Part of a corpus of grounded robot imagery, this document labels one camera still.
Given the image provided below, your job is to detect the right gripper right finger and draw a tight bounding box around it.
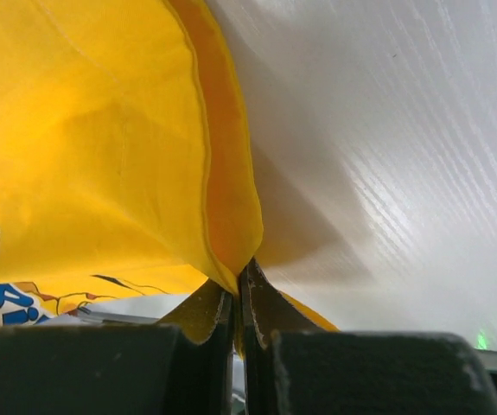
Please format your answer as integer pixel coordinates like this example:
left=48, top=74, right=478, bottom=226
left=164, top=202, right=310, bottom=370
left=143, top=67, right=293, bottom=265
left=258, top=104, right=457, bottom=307
left=239, top=261, right=497, bottom=414

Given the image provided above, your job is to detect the aluminium mounting rail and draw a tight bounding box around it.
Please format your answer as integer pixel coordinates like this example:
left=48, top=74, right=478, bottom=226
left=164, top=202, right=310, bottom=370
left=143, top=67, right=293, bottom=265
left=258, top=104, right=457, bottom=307
left=75, top=307, right=158, bottom=324

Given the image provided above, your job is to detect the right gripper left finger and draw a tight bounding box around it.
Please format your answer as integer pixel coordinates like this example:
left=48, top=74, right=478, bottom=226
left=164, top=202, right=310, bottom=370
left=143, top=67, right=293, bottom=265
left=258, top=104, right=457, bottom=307
left=0, top=281, right=233, bottom=414

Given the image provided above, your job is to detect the yellow printed cloth mat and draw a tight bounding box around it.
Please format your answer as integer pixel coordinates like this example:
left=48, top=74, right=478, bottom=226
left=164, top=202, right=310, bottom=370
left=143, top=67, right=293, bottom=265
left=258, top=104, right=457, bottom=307
left=0, top=0, right=340, bottom=360

